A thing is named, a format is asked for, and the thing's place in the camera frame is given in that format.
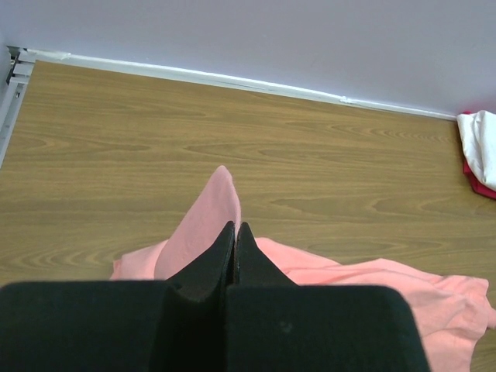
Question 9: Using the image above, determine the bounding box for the pink t shirt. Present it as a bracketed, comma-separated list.
[112, 167, 495, 371]

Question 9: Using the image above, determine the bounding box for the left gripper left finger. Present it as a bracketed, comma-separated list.
[1, 222, 235, 371]

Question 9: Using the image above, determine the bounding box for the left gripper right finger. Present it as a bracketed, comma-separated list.
[225, 223, 430, 371]

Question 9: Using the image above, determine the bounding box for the folded white t shirt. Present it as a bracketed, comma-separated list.
[456, 110, 496, 193]

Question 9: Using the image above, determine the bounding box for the folded red t shirt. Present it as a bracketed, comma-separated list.
[462, 111, 496, 201]

